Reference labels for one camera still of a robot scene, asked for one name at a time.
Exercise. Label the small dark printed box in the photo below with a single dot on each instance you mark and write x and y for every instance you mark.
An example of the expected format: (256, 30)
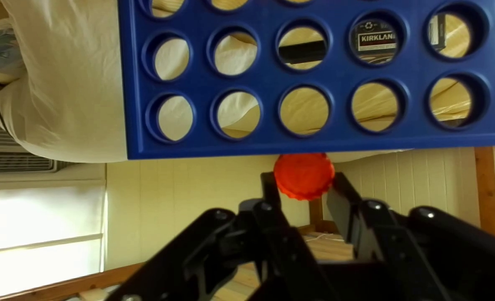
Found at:
(375, 42)

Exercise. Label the wooden bunk bed frame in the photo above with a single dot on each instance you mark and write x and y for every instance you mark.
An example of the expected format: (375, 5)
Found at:
(485, 189)

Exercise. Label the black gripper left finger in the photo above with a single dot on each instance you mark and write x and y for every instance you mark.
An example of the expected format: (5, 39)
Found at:
(247, 251)

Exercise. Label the window with white shade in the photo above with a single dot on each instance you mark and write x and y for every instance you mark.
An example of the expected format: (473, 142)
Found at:
(35, 223)

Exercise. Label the orange game chip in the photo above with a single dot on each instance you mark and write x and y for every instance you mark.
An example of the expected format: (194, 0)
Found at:
(303, 176)

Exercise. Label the large white pillow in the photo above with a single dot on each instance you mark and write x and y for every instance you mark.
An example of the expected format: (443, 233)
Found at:
(64, 84)

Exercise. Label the window air conditioner unit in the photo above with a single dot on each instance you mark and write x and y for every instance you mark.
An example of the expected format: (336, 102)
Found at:
(7, 144)

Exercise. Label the blue connect four grid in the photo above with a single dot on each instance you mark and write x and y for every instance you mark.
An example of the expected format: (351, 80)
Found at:
(336, 72)

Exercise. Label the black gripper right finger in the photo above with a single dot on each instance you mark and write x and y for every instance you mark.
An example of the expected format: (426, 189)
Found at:
(425, 256)

